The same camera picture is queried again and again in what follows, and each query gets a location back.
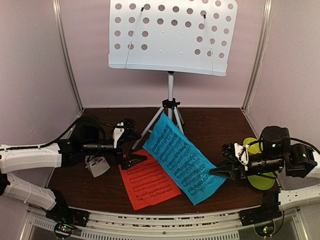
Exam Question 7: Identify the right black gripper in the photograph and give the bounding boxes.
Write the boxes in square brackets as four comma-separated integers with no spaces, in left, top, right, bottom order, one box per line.
[209,153,285,189]

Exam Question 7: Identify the blue sheet music paper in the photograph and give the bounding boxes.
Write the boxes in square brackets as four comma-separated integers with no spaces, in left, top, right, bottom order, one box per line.
[143,113,226,206]

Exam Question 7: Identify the silver tripod stand legs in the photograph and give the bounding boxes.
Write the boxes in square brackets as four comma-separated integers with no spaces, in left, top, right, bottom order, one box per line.
[131,70,186,151]

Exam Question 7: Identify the white perforated music stand desk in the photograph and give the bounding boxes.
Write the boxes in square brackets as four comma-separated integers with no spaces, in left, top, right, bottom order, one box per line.
[108,0,238,77]

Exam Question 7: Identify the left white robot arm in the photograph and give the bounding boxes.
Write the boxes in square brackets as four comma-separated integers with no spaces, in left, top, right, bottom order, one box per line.
[0,116,147,226]

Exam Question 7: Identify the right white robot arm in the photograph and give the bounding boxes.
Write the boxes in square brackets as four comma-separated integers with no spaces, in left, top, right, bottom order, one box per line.
[209,125,320,221]

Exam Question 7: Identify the red sheet music paper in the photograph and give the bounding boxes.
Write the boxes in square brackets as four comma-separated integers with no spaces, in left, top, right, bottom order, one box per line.
[118,149,182,211]

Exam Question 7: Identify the yellow-green plate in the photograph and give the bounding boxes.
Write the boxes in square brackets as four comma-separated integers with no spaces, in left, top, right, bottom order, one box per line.
[247,172,276,191]

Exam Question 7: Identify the yellow-green bowl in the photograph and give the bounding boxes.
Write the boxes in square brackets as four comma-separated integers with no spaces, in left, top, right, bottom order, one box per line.
[243,137,262,162]

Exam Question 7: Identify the white metronome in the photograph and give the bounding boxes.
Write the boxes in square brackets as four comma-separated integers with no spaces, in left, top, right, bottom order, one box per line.
[85,155,110,178]

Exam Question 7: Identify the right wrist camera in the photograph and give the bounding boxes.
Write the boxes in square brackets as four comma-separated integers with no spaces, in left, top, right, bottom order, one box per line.
[234,143,249,166]

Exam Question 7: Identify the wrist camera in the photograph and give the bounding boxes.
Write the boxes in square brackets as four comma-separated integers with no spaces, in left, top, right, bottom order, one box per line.
[112,118,135,149]
[234,143,249,166]

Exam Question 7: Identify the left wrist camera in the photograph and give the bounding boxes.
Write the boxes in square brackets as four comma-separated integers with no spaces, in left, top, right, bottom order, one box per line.
[112,118,135,149]

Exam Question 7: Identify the aluminium front rail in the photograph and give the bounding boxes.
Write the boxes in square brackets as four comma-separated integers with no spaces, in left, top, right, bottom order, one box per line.
[19,206,308,240]

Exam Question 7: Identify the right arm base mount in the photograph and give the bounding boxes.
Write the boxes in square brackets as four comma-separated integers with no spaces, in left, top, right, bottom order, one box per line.
[239,207,285,239]

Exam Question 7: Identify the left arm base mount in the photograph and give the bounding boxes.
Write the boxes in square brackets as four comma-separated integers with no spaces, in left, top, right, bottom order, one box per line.
[45,207,90,239]

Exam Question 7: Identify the left aluminium corner post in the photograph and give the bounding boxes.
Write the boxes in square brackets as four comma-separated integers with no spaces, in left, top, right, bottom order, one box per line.
[52,0,84,112]

